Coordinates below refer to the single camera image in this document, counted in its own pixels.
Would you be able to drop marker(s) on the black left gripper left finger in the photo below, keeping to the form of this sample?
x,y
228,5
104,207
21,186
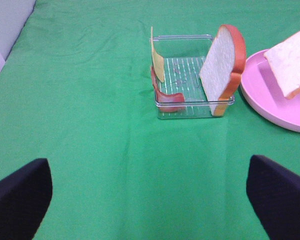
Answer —
x,y
25,196

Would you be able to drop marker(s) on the green tablecloth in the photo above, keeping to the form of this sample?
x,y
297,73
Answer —
x,y
76,89

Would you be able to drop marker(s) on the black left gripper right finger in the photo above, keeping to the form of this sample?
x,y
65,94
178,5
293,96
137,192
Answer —
x,y
274,193

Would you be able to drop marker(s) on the pink round plate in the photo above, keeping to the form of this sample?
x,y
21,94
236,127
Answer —
x,y
260,89

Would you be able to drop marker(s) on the toy bacon strip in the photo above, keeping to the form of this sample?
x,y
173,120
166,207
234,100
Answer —
x,y
167,102

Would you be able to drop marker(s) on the yellow toy cheese slice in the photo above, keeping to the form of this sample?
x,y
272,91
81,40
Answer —
x,y
157,60

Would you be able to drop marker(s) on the clear left plastic tray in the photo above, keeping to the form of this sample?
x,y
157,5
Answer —
x,y
183,57

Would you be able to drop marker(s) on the toy bread slice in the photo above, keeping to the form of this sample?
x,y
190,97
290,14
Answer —
x,y
222,69
284,62

